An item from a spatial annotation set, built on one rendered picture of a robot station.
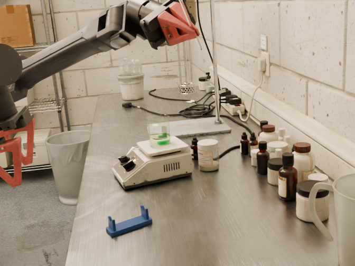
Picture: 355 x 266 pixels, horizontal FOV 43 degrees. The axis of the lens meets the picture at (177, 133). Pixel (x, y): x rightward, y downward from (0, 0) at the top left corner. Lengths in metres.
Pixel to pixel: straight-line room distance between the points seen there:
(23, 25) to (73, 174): 1.12
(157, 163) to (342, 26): 0.57
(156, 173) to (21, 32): 2.31
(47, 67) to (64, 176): 1.87
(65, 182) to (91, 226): 1.93
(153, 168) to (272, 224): 0.37
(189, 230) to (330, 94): 0.53
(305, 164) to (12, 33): 2.59
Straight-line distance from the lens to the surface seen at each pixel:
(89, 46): 1.03
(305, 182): 1.02
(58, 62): 1.10
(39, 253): 2.55
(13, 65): 0.66
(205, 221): 1.01
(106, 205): 1.13
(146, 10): 0.90
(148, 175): 1.21
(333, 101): 1.23
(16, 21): 3.36
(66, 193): 3.01
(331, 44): 1.22
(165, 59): 3.70
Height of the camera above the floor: 1.22
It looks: 16 degrees down
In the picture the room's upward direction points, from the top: 4 degrees counter-clockwise
